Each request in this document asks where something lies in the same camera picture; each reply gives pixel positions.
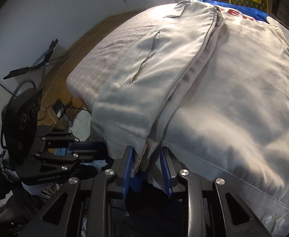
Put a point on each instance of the black power adapter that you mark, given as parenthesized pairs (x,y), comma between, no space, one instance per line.
(59,108)

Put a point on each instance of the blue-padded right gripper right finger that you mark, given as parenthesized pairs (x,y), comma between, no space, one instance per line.
(168,171)

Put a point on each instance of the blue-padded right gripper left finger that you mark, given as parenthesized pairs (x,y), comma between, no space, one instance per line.
(125,169)

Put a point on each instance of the plaid-sheeted bed mattress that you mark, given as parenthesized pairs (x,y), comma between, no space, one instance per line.
(86,80)

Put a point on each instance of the white and blue jacket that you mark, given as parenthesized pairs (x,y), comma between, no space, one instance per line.
(212,85)

